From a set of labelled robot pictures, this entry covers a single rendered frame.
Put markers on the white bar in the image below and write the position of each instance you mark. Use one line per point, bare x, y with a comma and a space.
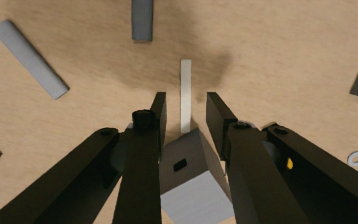
185, 95

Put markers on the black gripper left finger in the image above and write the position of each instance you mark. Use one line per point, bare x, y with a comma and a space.
75, 189

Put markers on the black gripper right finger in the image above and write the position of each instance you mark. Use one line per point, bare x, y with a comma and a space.
325, 187

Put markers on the grey metal ring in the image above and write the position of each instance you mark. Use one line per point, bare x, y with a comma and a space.
350, 157

